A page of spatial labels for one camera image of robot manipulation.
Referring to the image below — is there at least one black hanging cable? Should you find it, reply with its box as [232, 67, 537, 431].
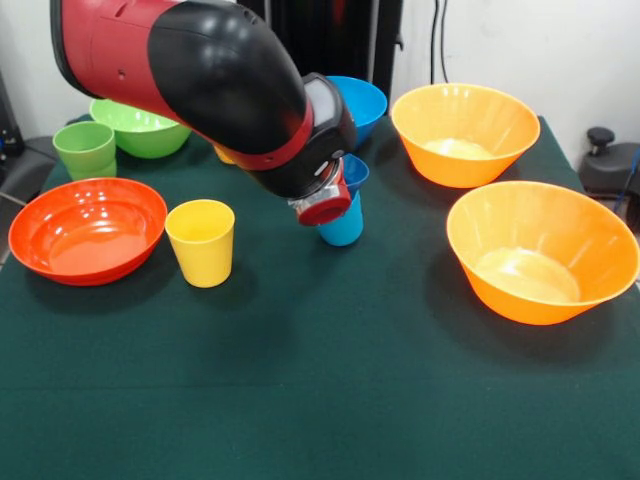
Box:
[428, 0, 451, 85]

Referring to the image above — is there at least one red plastic bowl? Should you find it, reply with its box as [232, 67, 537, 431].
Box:
[7, 177, 169, 287]

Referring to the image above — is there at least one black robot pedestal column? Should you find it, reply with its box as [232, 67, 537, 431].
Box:
[237, 0, 406, 99]

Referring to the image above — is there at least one light blue plastic cup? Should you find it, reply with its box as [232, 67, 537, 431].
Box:
[316, 189, 365, 247]

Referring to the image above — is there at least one green plastic cup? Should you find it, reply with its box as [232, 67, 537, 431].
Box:
[64, 157, 119, 182]
[52, 120, 117, 171]

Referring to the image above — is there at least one green plastic bowl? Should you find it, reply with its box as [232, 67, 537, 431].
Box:
[89, 97, 194, 160]

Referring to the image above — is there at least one black box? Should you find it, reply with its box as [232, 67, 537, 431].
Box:
[0, 69, 26, 157]

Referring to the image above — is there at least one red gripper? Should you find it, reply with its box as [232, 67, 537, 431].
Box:
[296, 184, 353, 227]

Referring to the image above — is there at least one light blue plastic bowl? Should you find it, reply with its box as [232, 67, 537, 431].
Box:
[325, 75, 389, 151]

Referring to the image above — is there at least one dark green tablecloth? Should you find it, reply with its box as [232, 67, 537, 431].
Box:
[0, 113, 640, 480]

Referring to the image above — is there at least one dark blue plastic bowl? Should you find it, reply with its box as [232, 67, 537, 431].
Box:
[342, 153, 371, 200]

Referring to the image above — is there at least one black equipment base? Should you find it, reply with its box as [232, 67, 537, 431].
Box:
[0, 135, 57, 204]
[579, 127, 640, 197]

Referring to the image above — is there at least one orange plastic bowl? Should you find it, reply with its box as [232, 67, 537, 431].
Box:
[446, 180, 640, 327]
[390, 82, 542, 190]

